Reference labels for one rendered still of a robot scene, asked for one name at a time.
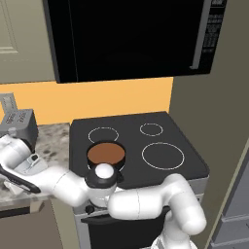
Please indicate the beige base cupboard door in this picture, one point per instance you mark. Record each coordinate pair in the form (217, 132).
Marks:
(26, 230)

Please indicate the grey drawer unit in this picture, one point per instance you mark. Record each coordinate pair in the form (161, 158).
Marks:
(235, 207)

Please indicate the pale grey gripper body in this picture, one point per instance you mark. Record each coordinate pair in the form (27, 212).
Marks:
(32, 167)

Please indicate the black microwave oven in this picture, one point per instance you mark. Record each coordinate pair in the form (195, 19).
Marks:
(129, 39)

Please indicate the black hob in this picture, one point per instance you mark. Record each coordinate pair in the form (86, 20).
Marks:
(136, 146)

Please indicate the grey toaster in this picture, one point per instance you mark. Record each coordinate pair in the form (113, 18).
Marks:
(20, 124)

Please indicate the saucepan with hot chocolate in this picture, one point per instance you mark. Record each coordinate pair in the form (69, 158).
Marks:
(106, 153)

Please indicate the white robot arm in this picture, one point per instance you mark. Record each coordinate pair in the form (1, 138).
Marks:
(152, 204)

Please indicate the black oven knob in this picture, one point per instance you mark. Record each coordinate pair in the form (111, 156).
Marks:
(89, 209)

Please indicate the beige wall cupboard door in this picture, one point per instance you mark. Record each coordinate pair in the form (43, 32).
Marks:
(22, 39)

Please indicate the silver oven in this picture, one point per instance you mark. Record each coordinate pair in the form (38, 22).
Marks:
(79, 223)

